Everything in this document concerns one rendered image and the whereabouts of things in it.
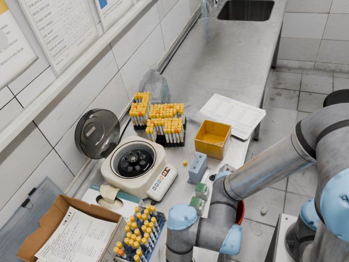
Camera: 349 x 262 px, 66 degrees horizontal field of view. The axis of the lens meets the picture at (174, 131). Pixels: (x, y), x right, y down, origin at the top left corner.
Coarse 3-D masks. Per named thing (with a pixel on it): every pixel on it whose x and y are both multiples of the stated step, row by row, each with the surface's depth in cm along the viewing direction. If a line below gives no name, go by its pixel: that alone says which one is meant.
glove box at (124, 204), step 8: (88, 192) 110; (96, 192) 109; (104, 192) 106; (112, 192) 105; (120, 192) 108; (88, 200) 107; (96, 200) 108; (104, 200) 108; (112, 200) 104; (120, 200) 106; (128, 200) 105; (136, 200) 104; (112, 208) 105; (120, 208) 103; (128, 208) 102; (128, 216) 100
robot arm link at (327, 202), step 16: (336, 128) 41; (320, 144) 43; (336, 144) 40; (320, 160) 42; (336, 160) 38; (320, 176) 41; (336, 176) 37; (320, 192) 40; (336, 192) 36; (320, 208) 39; (336, 208) 35; (320, 224) 49; (336, 224) 37; (320, 240) 52; (336, 240) 46; (304, 256) 65; (320, 256) 55; (336, 256) 50
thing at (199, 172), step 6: (198, 156) 111; (204, 156) 110; (192, 162) 109; (198, 162) 109; (204, 162) 110; (192, 168) 107; (198, 168) 107; (204, 168) 113; (210, 168) 116; (192, 174) 107; (198, 174) 107; (204, 174) 115; (192, 180) 111; (198, 180) 110; (204, 180) 113
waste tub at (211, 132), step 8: (208, 120) 124; (200, 128) 122; (208, 128) 128; (216, 128) 126; (224, 128) 123; (200, 136) 125; (208, 136) 130; (216, 136) 129; (224, 136) 127; (200, 144) 118; (208, 144) 115; (224, 144) 115; (200, 152) 123; (208, 152) 120; (216, 152) 117; (224, 152) 120
